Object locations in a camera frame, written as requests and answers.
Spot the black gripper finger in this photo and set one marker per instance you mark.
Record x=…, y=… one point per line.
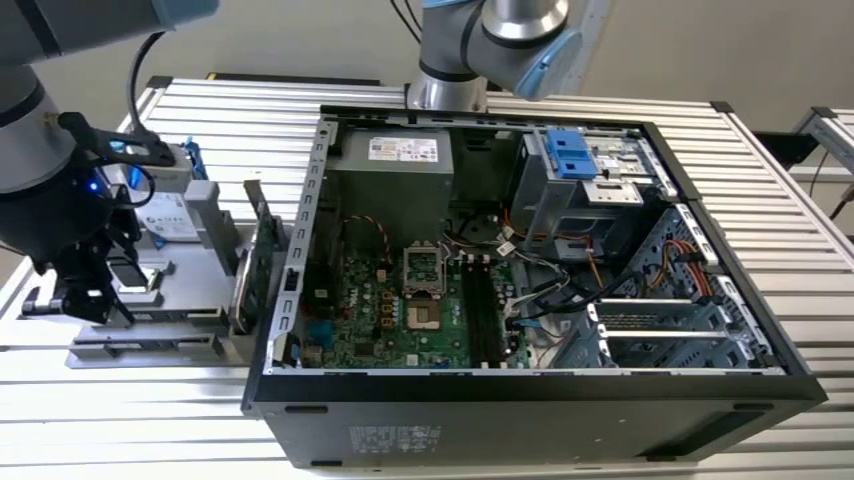
x=123, y=275
x=83, y=300

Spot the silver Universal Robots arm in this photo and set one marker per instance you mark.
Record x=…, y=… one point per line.
x=27, y=125

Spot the black RAM slot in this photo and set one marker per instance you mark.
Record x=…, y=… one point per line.
x=480, y=312
x=497, y=312
x=472, y=312
x=488, y=312

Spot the silver CPU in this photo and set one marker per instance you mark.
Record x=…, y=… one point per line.
x=154, y=280

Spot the grey parts rack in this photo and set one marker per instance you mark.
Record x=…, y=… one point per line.
x=194, y=280

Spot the hard disk in blue carrier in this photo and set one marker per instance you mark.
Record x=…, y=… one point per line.
x=170, y=220

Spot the green graphics card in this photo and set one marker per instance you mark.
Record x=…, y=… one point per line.
x=257, y=280

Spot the black table corner cap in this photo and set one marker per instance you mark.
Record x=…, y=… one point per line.
x=721, y=106
x=159, y=82

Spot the green motherboard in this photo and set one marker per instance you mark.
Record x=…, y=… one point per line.
x=361, y=320

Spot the grey power supply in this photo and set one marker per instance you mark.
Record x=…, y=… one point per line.
x=388, y=195

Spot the CPU socket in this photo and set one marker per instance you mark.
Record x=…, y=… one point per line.
x=426, y=314

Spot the thin metal locking lever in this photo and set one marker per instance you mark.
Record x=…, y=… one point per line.
x=445, y=270

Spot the black PC case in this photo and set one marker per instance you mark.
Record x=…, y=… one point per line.
x=468, y=425

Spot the blue plastic drive latch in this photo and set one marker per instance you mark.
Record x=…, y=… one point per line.
x=568, y=155

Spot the black rectangular object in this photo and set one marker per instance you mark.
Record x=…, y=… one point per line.
x=784, y=147

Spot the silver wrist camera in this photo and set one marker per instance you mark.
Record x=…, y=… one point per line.
x=163, y=175

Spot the aluminium frame table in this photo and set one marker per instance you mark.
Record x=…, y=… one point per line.
x=831, y=125

